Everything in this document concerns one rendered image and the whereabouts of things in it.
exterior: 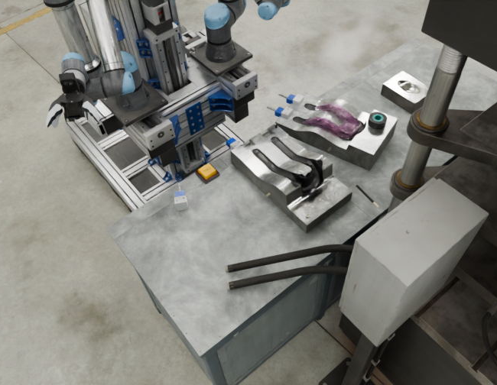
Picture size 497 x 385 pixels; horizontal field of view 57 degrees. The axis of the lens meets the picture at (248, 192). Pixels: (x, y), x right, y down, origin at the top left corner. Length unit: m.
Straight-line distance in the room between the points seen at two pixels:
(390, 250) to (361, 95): 1.47
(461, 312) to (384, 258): 0.82
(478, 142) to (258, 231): 0.96
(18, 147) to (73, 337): 1.62
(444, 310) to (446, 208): 0.71
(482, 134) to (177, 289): 1.17
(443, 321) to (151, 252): 1.14
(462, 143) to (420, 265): 0.35
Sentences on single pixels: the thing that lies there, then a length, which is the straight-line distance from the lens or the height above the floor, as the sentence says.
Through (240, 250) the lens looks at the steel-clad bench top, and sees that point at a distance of 1.86.
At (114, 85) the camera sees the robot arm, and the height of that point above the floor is 1.36.
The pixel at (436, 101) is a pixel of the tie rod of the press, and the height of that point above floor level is 1.63.
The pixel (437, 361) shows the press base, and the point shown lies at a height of 0.61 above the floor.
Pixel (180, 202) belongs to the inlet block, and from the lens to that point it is 1.97.
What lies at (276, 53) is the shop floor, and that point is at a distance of 4.09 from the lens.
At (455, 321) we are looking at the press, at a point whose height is 0.79.
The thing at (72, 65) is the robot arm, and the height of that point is 1.47.
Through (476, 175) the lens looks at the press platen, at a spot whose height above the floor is 1.29.
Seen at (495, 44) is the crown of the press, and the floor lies 1.86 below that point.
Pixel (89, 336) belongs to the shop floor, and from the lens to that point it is 2.75.
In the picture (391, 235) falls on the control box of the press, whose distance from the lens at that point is 1.14.
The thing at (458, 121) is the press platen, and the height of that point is 1.54.
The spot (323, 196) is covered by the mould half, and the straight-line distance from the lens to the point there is 1.94.
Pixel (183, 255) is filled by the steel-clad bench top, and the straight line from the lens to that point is 1.89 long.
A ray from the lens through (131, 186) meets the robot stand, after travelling 2.91.
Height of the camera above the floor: 2.41
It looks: 53 degrees down
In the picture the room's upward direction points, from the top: 5 degrees counter-clockwise
